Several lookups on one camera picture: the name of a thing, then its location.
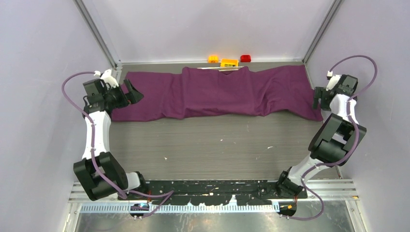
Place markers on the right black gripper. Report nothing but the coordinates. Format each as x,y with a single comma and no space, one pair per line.
319,93

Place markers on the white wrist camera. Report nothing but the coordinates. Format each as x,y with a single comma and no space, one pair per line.
107,77
333,79

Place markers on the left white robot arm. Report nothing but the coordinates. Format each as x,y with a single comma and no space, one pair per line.
99,173

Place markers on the steel instrument tray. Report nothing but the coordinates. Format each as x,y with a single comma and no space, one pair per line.
222,69

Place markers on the orange yellow toy block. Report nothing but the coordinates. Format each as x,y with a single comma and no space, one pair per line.
225,62

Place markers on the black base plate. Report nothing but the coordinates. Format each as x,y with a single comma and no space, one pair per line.
217,192

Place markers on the small orange block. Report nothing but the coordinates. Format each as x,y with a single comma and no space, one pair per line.
213,59

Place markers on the red block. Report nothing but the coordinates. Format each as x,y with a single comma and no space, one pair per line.
245,58

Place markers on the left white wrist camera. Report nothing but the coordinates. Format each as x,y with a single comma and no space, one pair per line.
107,77

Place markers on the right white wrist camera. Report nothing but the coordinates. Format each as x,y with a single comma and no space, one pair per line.
333,79

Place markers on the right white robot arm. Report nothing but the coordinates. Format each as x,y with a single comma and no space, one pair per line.
339,134

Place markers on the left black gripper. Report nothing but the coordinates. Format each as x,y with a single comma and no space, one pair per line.
133,96

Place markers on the purple cloth wrap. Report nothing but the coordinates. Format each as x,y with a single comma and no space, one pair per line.
199,92

